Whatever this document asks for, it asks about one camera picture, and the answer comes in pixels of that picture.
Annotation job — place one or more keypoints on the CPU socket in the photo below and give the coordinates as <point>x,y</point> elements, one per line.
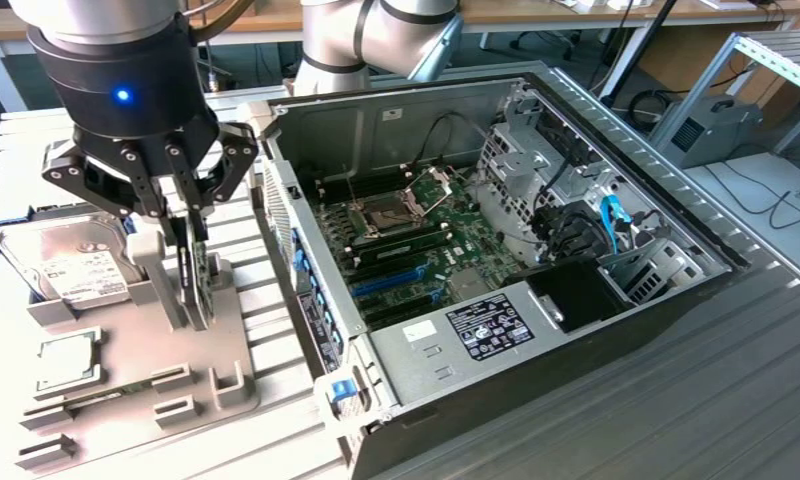
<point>383,216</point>

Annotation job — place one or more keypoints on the grey parts rack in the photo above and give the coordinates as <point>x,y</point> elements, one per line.
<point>140,360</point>

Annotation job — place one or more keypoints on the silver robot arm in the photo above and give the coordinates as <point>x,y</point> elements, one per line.
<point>107,15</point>

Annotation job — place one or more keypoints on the green motherboard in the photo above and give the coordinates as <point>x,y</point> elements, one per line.
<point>470,235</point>

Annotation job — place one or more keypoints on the thin locking lever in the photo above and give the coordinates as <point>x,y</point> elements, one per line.
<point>352,192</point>

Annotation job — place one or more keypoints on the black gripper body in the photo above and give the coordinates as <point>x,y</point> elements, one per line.
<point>127,90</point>

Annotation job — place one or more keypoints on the grey power supply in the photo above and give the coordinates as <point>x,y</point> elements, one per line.
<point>427,360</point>

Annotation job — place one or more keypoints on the black graphics card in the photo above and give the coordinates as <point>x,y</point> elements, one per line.
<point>196,285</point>

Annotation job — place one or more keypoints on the aluminium slat table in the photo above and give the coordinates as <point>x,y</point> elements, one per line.
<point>794,50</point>

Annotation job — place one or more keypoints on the open PC case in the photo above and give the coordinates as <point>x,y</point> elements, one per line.
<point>387,140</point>

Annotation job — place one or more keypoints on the white box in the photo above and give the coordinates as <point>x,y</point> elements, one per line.
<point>600,4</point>

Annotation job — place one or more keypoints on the black office chair base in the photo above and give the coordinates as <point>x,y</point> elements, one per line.
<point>568,47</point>

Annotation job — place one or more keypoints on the silver hard disk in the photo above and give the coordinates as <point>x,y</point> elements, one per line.
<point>67,260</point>

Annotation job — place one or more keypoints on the black expansion slot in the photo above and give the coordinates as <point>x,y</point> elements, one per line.
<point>396,304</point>
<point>407,314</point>

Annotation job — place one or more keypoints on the grey disk bay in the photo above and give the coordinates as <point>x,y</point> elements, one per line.
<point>647,280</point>

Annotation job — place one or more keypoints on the metal drive cage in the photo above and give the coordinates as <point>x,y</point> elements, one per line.
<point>520,165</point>

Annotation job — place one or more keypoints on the silver chipset heatsink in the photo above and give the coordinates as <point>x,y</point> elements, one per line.
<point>474,282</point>

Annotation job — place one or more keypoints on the green RAM stick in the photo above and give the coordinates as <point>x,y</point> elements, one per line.
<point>116,394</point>

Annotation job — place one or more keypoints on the blue expansion slot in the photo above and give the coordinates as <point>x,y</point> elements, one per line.
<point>387,282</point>

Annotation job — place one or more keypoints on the black stand pole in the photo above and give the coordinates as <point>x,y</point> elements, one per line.
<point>644,42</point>

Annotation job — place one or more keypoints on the grey control box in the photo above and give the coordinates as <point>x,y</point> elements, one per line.
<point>716,135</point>

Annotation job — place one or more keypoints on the black RAM stick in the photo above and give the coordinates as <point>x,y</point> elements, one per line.
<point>403,250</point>

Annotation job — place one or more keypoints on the blue case latch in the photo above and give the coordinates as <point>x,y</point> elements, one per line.
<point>341,390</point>

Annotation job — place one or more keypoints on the silver CPU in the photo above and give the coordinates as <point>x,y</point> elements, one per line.
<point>67,362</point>

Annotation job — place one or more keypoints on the metal socket cover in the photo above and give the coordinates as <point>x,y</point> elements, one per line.
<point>451,189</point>

